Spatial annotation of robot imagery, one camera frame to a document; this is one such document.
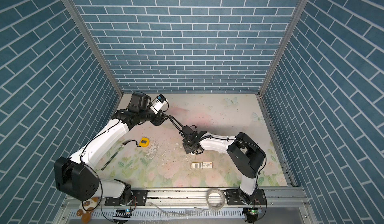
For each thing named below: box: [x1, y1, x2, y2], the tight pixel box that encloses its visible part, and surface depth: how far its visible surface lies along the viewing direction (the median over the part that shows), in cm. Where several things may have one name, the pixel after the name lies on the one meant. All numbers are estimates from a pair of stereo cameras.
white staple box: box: [191, 162, 213, 169], surface depth 86 cm
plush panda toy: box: [77, 197, 99, 224], surface depth 69 cm
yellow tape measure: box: [139, 136, 150, 148], surface depth 93 cm
